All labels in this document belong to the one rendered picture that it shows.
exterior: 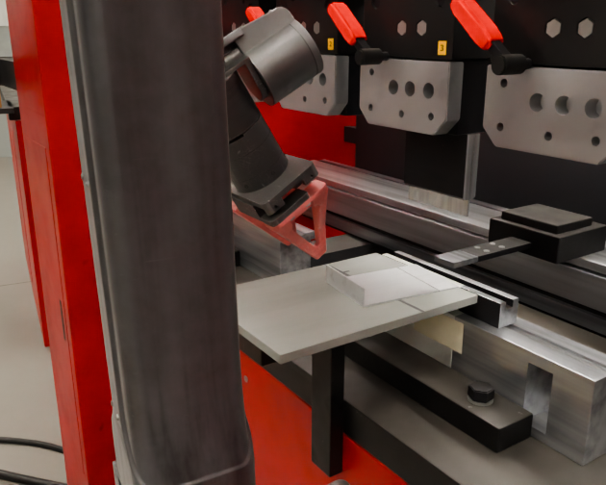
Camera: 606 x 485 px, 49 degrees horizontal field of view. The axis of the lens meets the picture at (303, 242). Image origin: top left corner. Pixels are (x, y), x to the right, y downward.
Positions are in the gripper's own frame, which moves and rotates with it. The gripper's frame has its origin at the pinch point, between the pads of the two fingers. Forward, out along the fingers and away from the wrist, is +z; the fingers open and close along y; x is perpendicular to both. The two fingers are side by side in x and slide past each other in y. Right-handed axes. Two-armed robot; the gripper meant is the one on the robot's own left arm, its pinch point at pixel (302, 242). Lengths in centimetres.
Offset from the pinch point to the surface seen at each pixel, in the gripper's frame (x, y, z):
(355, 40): -21.0, 8.1, -10.4
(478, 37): -21.1, -10.7, -11.0
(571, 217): -35.7, -0.7, 26.5
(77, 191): 7, 86, 9
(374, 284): -5.3, 1.0, 11.7
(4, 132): -31, 693, 111
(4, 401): 64, 182, 85
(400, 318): -2.2, -7.5, 10.2
